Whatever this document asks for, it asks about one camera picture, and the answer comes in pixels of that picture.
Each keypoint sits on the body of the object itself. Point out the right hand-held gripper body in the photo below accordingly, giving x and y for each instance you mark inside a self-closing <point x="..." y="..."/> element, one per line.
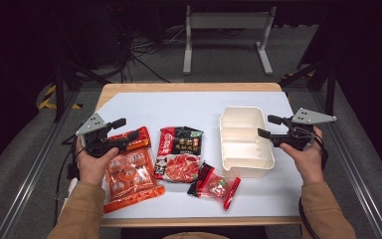
<point x="298" y="137"/>

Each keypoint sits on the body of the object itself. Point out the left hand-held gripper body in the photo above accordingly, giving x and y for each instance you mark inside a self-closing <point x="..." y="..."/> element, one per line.
<point x="96" y="142"/>

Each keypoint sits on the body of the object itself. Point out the orange red seasoning packet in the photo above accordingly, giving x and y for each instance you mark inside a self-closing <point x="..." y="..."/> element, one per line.
<point x="142" y="137"/>

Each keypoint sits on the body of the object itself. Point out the white compartment container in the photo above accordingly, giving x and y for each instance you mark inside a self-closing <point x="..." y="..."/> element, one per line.
<point x="245" y="146"/>

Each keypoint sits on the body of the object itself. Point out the person's left hand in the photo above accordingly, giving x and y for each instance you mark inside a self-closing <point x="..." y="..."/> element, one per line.
<point x="91" y="169"/>

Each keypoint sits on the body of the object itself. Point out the person's right hand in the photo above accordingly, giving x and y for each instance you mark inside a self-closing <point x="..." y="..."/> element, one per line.
<point x="308" y="164"/>

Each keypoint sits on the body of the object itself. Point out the large orange bun bag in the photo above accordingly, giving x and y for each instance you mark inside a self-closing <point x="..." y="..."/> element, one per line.
<point x="131" y="179"/>

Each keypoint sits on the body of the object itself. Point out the red black hotpot packet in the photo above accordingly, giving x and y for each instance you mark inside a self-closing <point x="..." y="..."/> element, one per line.
<point x="179" y="156"/>

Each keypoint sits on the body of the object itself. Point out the black metal stand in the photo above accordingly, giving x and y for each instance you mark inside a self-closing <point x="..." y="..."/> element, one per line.
<point x="328" y="83"/>
<point x="59" y="89"/>

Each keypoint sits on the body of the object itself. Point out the yellow black hazard tape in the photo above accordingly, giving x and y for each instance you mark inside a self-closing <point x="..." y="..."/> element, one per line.
<point x="48" y="99"/>

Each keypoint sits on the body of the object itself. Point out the clear red snack packet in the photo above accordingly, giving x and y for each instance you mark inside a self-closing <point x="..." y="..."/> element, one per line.
<point x="215" y="186"/>

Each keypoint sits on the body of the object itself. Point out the person's tan trousers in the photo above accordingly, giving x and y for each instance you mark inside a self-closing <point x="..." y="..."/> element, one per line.
<point x="195" y="236"/>

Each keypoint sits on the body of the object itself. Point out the aluminium rail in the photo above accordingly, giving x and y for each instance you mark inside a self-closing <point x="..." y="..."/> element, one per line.
<point x="30" y="186"/>
<point x="358" y="172"/>

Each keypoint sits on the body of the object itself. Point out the grey metal frame stand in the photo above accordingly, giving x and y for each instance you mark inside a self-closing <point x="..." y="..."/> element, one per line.
<point x="227" y="20"/>

